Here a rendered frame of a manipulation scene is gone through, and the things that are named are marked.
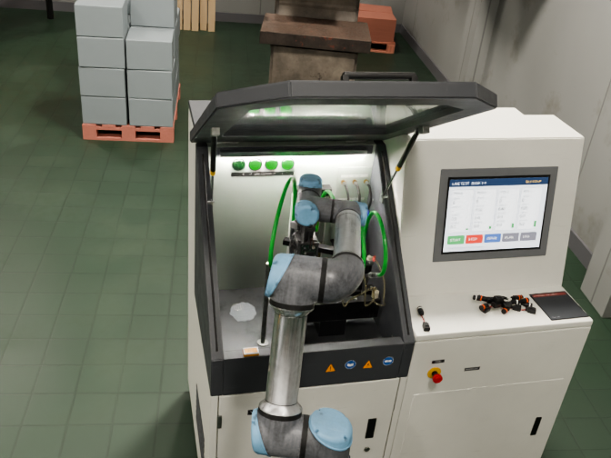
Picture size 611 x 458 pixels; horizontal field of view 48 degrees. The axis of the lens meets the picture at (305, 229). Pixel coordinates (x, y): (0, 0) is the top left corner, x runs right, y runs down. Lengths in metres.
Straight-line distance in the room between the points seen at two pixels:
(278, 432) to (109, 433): 1.64
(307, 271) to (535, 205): 1.21
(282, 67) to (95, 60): 1.47
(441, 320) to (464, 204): 0.43
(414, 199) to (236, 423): 0.99
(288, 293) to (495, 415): 1.36
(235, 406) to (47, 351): 1.62
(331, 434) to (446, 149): 1.12
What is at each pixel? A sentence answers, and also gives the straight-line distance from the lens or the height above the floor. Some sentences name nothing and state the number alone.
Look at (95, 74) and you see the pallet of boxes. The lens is 5.86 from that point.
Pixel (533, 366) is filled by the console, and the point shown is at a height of 0.78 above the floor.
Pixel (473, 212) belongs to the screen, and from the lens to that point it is 2.57.
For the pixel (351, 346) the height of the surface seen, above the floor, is 0.95.
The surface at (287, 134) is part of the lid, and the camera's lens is 2.31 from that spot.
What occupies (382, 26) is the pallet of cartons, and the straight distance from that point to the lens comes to 8.96.
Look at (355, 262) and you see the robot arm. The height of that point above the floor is 1.49.
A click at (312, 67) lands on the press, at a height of 0.74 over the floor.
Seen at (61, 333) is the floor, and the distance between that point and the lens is 3.92.
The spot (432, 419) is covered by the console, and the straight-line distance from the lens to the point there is 2.74.
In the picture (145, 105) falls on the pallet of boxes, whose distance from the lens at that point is 5.89.
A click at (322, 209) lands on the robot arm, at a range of 2.07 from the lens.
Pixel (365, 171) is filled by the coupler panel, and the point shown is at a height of 1.34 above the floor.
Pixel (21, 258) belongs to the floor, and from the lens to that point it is 4.56.
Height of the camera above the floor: 2.46
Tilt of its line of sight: 31 degrees down
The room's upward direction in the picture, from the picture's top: 6 degrees clockwise
